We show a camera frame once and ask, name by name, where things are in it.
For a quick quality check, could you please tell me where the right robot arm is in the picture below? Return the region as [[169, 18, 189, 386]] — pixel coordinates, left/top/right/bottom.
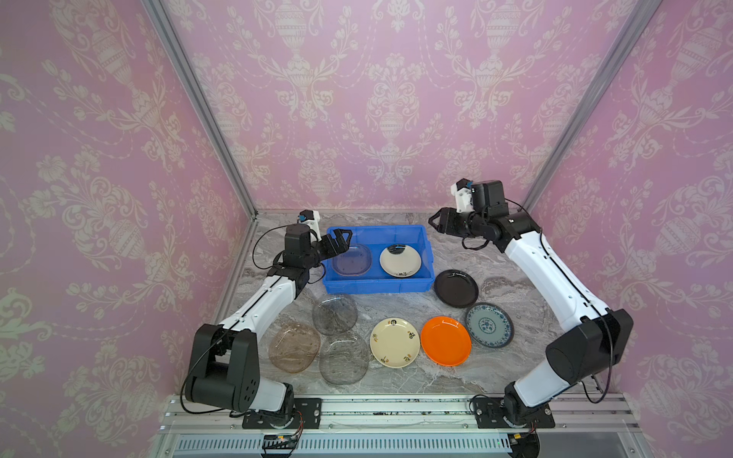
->
[[429, 179, 634, 427]]

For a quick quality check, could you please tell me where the blue floral patterned plate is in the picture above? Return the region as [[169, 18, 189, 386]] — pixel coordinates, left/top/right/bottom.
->
[[465, 303, 515, 349]]

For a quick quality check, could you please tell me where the black round plate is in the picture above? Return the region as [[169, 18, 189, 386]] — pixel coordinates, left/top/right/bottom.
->
[[433, 269, 479, 308]]

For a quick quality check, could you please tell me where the grey glass plate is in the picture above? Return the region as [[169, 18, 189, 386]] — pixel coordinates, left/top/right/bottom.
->
[[311, 295, 359, 336], [319, 331, 371, 385]]

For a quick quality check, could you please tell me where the grey glass plate lower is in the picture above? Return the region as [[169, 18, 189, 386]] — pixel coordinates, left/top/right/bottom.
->
[[319, 331, 371, 385]]

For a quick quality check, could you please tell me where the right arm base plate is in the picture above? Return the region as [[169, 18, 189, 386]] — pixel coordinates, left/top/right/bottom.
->
[[468, 394, 555, 429]]

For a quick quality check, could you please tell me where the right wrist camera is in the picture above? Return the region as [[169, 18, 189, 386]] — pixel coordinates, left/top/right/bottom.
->
[[450, 179, 473, 214]]

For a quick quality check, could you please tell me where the clear glass plate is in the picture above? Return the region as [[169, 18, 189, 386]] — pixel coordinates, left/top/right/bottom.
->
[[332, 244, 372, 277]]

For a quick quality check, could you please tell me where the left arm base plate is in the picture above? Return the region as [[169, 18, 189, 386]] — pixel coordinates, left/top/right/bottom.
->
[[242, 397, 323, 429]]

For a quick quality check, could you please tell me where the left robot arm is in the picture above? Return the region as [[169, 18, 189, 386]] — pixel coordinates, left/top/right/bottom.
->
[[179, 221, 353, 426]]

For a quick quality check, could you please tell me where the orange round plate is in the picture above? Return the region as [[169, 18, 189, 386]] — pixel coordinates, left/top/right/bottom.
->
[[420, 316, 473, 368]]

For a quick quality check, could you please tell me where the blue plastic bin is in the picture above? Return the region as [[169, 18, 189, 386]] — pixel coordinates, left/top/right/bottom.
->
[[323, 225, 435, 295]]

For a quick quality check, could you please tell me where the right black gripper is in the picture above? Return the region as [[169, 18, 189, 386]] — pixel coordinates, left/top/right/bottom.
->
[[428, 207, 490, 240]]

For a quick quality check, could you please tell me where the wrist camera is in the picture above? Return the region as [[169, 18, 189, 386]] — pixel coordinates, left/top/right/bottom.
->
[[298, 210, 322, 242], [450, 179, 473, 214]]

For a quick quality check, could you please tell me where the grey glass plate upper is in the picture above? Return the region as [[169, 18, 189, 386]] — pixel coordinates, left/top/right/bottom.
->
[[311, 295, 359, 336]]

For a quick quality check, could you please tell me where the cream plate with flowers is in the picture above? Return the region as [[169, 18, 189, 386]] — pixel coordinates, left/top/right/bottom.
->
[[370, 318, 421, 368]]

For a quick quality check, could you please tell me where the aluminium front rail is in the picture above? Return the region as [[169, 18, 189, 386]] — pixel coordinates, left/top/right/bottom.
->
[[150, 394, 653, 457]]

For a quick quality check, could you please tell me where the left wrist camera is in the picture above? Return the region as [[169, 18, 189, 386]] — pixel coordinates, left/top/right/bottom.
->
[[298, 210, 322, 242]]

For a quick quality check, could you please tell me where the cream plate with black patch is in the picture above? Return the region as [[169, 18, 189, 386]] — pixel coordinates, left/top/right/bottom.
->
[[379, 244, 422, 279]]

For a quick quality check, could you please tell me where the brown glass plate lower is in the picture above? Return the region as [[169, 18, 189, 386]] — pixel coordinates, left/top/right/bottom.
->
[[268, 323, 321, 374]]

